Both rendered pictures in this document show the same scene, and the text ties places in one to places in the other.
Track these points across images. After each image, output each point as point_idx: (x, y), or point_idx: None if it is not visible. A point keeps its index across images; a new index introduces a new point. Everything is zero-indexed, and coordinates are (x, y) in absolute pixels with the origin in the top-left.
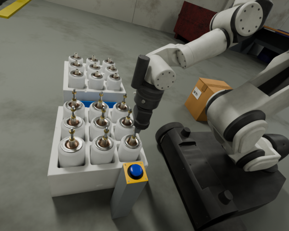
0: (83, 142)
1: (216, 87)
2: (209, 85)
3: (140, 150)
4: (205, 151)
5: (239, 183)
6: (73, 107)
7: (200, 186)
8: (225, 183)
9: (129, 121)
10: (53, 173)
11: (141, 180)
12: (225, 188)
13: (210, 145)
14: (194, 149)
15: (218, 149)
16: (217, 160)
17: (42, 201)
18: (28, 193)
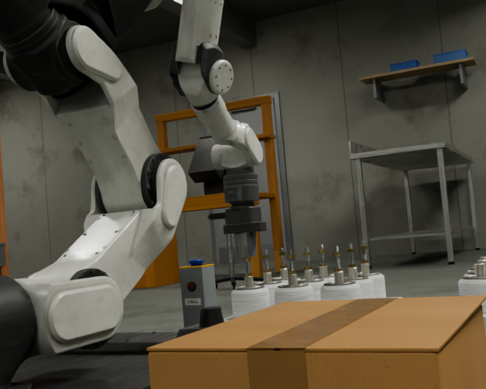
0: (281, 280)
1: (332, 310)
2: (359, 302)
3: (231, 295)
4: (142, 359)
5: (32, 367)
6: (319, 245)
7: (116, 333)
8: (69, 357)
9: (289, 280)
10: None
11: (184, 266)
12: (65, 356)
13: (139, 366)
14: (167, 338)
15: (113, 370)
16: (102, 363)
17: None
18: None
